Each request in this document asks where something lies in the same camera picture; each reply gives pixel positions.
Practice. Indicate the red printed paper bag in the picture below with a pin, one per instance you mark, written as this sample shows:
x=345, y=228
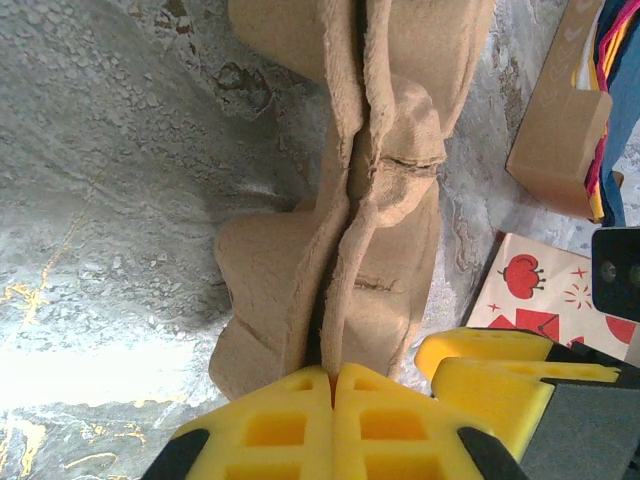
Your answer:
x=525, y=300

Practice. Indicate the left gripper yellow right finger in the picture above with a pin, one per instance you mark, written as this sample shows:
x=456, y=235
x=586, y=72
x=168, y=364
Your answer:
x=395, y=430

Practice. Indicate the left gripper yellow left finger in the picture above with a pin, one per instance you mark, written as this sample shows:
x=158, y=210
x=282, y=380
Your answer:
x=270, y=430

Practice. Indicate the colourful paper napkin stack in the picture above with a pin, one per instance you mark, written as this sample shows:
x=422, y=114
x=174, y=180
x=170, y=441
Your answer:
x=625, y=100

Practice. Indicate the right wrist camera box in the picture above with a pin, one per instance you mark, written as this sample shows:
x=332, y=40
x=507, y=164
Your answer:
x=617, y=295

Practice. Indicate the kraft cardboard napkin box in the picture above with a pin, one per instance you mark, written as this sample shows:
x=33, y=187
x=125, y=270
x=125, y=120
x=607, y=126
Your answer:
x=555, y=135

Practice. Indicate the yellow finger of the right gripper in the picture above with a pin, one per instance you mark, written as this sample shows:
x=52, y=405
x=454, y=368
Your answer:
x=575, y=430
x=480, y=345

